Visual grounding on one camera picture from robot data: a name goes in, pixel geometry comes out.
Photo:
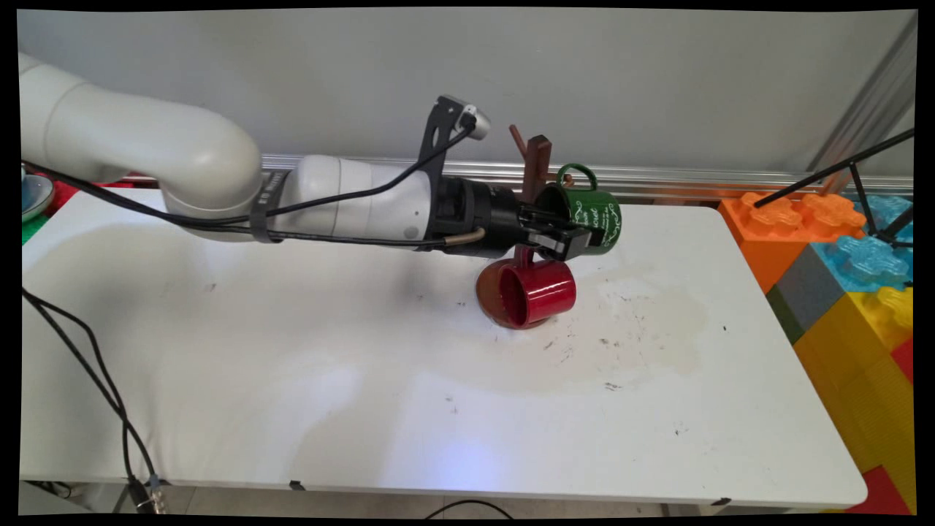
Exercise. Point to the blue giant building block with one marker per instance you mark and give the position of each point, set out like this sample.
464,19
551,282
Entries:
862,263

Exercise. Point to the green mug with white print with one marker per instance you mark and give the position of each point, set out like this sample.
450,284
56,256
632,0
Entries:
595,212

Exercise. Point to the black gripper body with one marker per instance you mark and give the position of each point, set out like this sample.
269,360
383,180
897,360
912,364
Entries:
482,215

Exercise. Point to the red giant building block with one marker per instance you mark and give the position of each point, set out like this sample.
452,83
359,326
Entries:
904,361
880,497
62,196

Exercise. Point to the aluminium wall rail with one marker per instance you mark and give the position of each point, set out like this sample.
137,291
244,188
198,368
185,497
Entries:
657,179

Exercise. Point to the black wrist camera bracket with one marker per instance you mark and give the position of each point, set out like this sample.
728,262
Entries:
438,124

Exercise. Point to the black tripod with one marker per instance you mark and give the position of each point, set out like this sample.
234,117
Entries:
803,180

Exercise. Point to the grey bowl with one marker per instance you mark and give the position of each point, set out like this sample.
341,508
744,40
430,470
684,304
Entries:
36,197

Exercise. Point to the grey giant building block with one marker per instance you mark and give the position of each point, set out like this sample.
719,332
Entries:
811,292

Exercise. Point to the green giant building block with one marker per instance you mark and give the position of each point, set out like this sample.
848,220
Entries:
31,230

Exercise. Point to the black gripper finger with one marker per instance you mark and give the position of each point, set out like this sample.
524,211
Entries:
544,215
566,245

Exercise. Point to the orange giant building block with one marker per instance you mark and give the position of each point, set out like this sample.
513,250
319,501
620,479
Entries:
760,248

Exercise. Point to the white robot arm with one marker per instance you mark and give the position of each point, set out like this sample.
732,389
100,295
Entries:
146,146

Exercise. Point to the brown wooden mug tree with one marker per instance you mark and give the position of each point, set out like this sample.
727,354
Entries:
537,168

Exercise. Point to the aluminium frame post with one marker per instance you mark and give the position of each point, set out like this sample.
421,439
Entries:
876,102

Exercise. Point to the yellow giant building block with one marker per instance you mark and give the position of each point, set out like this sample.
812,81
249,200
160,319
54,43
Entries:
855,380

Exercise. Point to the red mug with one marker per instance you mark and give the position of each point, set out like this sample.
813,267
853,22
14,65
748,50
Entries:
548,292

